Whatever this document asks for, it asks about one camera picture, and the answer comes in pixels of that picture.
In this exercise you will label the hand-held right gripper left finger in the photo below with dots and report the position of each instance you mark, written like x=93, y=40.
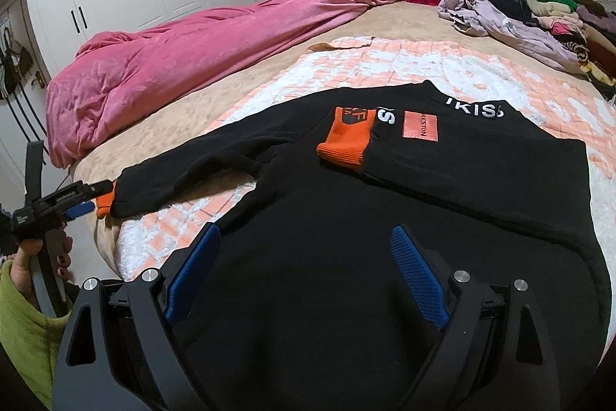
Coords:
x=192, y=271

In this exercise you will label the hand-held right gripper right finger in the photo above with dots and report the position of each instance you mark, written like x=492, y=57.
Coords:
x=418, y=276

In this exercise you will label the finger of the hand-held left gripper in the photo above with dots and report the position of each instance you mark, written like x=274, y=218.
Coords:
x=79, y=211
x=94, y=189

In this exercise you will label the black sweater with orange cuffs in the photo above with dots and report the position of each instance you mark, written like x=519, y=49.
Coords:
x=313, y=223

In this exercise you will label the person's left forearm green sleeve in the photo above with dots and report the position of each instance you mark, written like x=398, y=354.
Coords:
x=24, y=343

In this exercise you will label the pile of folded clothes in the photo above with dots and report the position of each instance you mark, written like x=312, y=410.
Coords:
x=577, y=21

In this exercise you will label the hanging brown handbag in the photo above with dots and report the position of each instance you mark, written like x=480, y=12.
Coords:
x=17, y=64

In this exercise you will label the pink duvet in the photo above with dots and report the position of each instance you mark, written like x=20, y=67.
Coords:
x=168, y=54

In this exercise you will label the orange and white fleece blanket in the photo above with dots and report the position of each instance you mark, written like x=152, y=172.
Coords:
x=433, y=64

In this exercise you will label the beige bed sheet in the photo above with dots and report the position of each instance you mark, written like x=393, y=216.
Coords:
x=385, y=21

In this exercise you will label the lilac garment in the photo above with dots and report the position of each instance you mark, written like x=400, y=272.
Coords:
x=505, y=26

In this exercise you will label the black garment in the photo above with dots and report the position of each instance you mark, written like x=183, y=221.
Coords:
x=510, y=9

